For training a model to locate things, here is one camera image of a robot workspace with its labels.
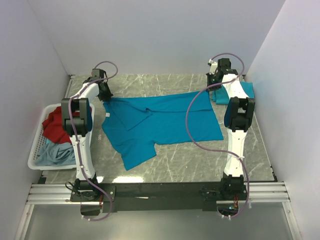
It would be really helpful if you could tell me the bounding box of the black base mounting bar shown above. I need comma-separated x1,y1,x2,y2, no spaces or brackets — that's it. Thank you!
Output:
65,180,249,216

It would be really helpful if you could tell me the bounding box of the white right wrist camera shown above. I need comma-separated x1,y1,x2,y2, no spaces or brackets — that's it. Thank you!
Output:
208,59,218,75

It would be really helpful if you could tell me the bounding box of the white plastic laundry basket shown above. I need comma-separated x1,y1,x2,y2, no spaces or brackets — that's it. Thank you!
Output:
26,102,95,171

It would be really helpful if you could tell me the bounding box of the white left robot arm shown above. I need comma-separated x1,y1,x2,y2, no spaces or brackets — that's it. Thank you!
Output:
60,68,113,201

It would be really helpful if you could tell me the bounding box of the red t shirt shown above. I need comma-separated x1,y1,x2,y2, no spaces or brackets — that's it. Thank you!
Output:
41,105,88,145

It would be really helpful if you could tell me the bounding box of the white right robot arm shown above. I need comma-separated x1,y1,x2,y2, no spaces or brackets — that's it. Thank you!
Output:
206,58,255,200

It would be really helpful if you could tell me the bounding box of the folded teal t shirt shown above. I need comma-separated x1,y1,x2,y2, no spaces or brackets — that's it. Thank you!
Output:
211,81,255,105

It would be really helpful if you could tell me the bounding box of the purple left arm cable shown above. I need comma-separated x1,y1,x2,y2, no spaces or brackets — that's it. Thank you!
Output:
68,60,119,222

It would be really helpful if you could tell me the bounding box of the light blue t shirt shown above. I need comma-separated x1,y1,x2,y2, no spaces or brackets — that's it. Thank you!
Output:
35,142,76,167

